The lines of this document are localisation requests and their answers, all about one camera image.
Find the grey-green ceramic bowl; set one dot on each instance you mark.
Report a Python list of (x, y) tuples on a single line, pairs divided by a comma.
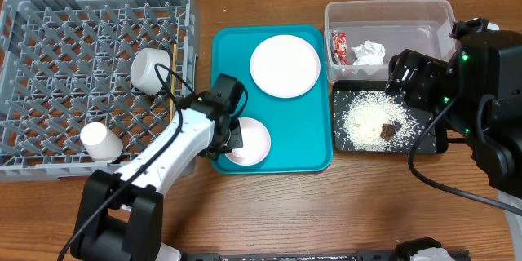
[(142, 71)]

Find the white rice grains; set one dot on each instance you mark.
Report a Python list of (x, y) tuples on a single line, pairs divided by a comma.
[(358, 119)]

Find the white ceramic cup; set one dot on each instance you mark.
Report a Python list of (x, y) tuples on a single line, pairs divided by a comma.
[(102, 145)]

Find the clear plastic waste bin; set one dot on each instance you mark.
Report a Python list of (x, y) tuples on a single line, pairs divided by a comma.
[(418, 25)]

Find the white napkin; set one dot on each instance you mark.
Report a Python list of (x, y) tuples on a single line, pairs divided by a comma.
[(369, 53)]

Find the brown food scrap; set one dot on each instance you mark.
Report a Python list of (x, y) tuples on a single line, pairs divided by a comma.
[(388, 131)]

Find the wooden chopstick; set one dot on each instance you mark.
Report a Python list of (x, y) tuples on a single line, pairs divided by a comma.
[(172, 80)]

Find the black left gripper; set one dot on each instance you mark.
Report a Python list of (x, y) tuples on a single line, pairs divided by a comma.
[(236, 139)]

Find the grey plastic dish rack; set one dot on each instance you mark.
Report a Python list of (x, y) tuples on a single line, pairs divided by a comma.
[(66, 63)]

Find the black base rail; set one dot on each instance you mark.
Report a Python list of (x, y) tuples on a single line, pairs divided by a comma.
[(425, 248)]

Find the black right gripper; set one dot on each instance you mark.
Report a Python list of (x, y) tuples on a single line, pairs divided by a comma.
[(403, 70)]

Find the teal plastic tray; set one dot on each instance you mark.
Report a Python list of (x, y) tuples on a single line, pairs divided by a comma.
[(300, 128)]

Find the red snack wrapper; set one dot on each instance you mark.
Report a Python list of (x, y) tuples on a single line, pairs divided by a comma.
[(339, 47)]

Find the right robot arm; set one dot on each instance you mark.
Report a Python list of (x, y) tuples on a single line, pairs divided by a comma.
[(477, 93)]

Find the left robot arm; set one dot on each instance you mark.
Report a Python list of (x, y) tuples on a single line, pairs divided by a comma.
[(120, 214)]

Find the small pink saucer plate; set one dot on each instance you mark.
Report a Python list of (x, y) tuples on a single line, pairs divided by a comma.
[(256, 143)]

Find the large white round plate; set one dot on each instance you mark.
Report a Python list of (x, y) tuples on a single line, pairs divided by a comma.
[(285, 66)]

